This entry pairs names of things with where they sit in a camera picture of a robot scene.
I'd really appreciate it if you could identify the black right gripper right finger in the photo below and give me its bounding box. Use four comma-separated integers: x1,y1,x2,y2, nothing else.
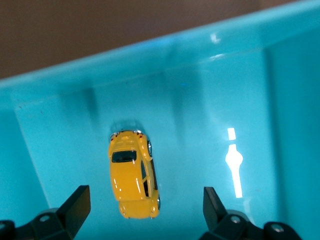
202,186,266,240

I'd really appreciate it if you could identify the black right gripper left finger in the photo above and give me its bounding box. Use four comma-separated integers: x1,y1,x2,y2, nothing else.
16,185,91,240

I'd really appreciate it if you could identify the yellow beetle toy car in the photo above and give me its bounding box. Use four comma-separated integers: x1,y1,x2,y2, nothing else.
107,129,161,220

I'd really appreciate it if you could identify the teal plastic bin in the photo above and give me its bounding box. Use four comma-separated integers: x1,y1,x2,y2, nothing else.
0,0,320,240

